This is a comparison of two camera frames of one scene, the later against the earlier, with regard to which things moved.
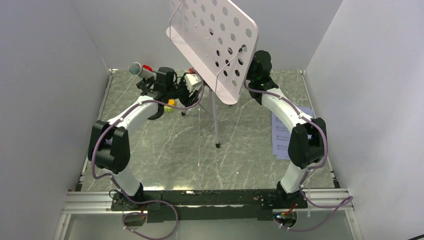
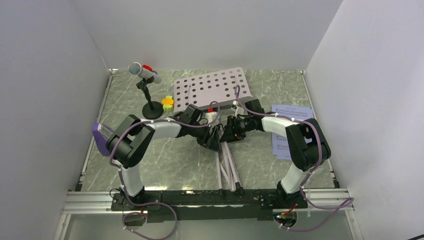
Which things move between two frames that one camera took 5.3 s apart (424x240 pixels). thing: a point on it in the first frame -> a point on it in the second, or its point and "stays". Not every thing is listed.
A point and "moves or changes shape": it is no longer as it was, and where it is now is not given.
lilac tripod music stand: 218,41 moves or changes shape
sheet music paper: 282,134 stays
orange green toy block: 168,109 stays
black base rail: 208,205 stays
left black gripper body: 180,91 -> 202,136
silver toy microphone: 144,71 stays
